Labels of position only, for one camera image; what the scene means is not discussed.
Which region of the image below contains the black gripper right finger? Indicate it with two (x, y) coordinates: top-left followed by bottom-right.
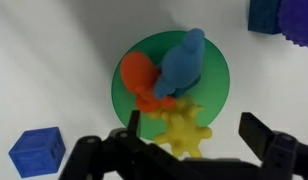
(238, 111), (308, 180)

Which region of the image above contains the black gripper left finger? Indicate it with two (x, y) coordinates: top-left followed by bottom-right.
(58, 109), (182, 180)

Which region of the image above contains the light blue plush toy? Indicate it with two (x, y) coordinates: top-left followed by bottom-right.
(152, 27), (206, 100)

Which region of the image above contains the orange plush toy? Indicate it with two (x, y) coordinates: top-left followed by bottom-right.
(119, 50), (178, 114)

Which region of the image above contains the yellow spiky toy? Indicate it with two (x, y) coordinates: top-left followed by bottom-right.
(146, 96), (213, 159)

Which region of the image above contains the green bowl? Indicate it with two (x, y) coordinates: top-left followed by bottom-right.
(110, 30), (231, 141)

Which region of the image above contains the blue toy cube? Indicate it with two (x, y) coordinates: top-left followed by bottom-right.
(8, 126), (67, 179)

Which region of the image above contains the dark teal toy cube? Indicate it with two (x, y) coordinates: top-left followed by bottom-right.
(247, 0), (284, 36)

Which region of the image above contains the purple cylinder block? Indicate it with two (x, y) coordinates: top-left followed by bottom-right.
(277, 0), (308, 50)

